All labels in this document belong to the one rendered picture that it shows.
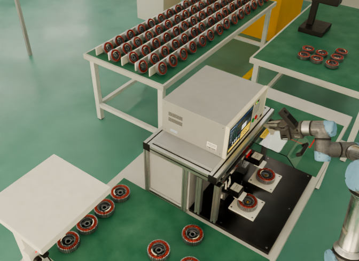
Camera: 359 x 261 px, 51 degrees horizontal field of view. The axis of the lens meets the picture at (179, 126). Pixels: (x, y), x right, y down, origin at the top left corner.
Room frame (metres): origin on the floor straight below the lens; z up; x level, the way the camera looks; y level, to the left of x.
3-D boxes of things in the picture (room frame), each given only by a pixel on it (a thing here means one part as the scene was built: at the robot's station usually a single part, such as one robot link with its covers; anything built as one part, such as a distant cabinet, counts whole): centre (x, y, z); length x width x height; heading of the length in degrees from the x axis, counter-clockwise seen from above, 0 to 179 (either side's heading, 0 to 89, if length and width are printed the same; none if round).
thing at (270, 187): (1.56, -0.52, 0.78); 0.15 x 0.15 x 0.01; 57
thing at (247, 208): (1.36, -0.38, 0.80); 0.11 x 0.11 x 0.04
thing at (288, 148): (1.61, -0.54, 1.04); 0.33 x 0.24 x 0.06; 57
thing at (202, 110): (1.65, -0.19, 1.22); 0.44 x 0.39 x 0.20; 147
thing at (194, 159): (1.63, -0.18, 1.09); 0.68 x 0.44 x 0.05; 147
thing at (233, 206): (1.36, -0.38, 0.78); 0.15 x 0.15 x 0.01; 57
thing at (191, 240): (1.16, -0.08, 0.77); 0.11 x 0.11 x 0.04
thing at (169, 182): (1.41, 0.06, 0.91); 0.28 x 0.03 x 0.32; 57
